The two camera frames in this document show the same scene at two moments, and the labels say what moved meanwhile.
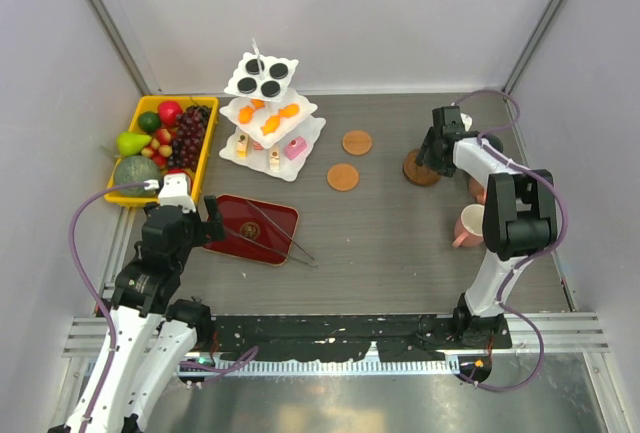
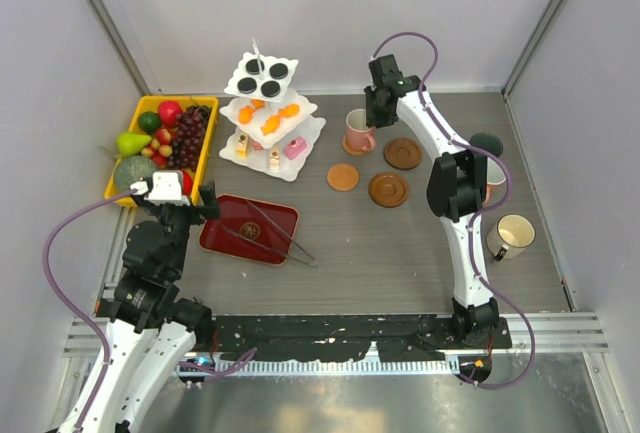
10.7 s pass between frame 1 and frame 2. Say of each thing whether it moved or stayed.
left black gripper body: moved
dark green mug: stayed
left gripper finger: moved
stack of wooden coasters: moved
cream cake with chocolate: stayed
